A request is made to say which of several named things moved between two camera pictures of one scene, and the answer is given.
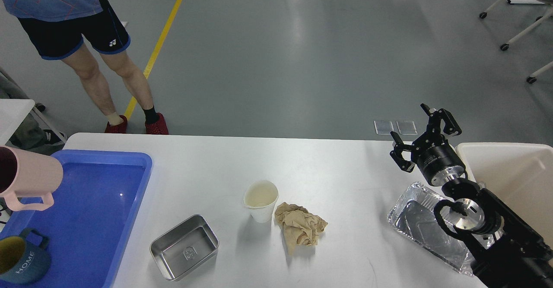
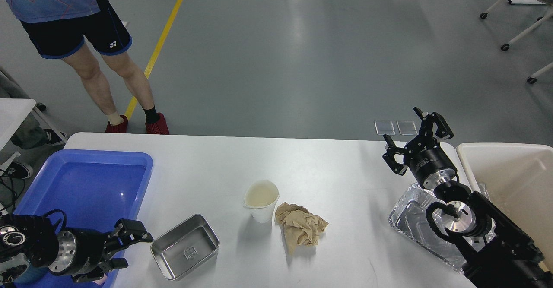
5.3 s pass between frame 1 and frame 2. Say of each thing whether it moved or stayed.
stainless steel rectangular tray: stayed
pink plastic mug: moved
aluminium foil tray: stayed
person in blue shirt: stayed
